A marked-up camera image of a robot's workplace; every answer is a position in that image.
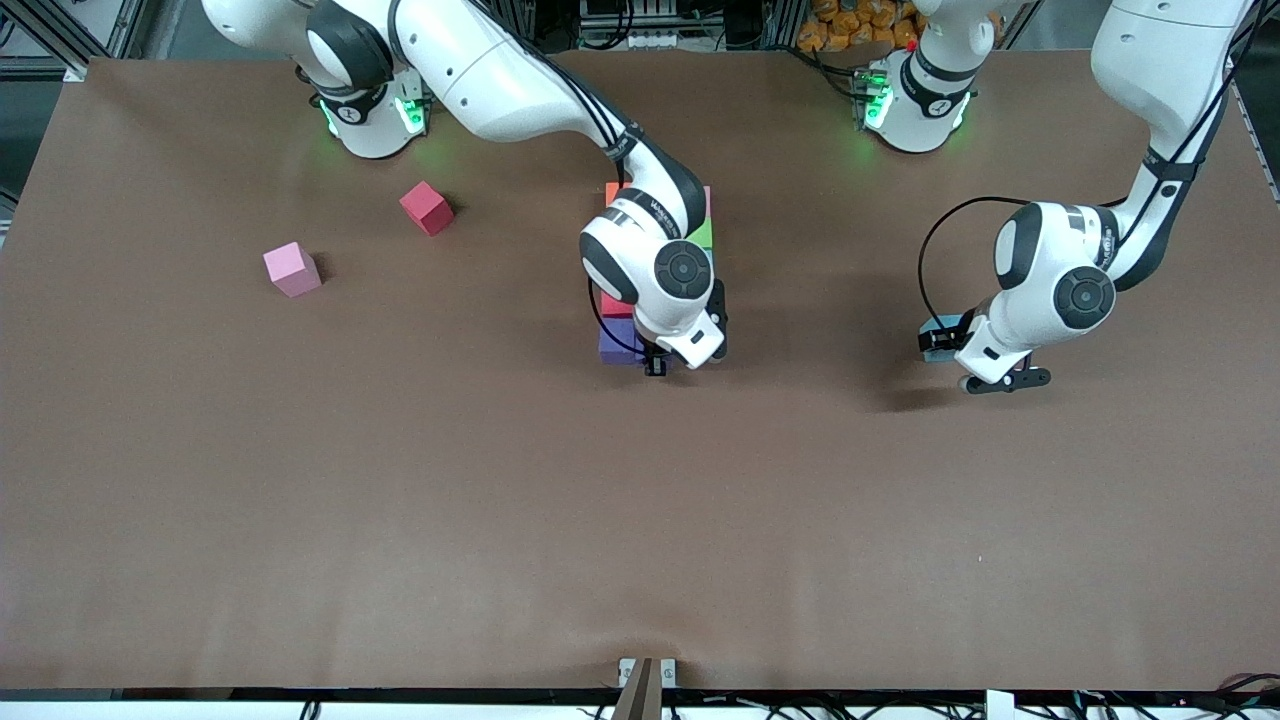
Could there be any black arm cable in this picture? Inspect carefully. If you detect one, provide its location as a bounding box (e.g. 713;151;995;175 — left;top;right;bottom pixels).
586;283;651;359
917;196;1031;331

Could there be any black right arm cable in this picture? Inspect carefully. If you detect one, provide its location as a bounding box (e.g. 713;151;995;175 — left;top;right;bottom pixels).
586;283;651;359

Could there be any bag of orange items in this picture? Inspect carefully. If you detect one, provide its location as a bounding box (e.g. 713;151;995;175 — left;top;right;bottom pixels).
797;0;926;54

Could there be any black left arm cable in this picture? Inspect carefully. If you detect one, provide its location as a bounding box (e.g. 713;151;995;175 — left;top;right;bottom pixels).
917;196;1031;331

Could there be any metal table clamp bracket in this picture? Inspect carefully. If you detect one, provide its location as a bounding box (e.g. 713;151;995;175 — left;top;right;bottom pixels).
612;657;679;720

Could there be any aluminium frame profile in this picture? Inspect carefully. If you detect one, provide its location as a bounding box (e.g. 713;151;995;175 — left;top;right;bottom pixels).
20;0;166;83
1195;0;1280;101

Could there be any white power strip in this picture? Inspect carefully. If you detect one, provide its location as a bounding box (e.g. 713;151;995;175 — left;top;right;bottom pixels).
400;0;501;56
578;0;691;51

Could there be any black left camera mount bracket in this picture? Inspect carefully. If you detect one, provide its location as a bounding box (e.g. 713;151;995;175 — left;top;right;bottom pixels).
964;362;1053;396

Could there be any brown paper table cover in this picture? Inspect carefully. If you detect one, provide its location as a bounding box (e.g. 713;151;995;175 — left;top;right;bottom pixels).
0;48;1280;693

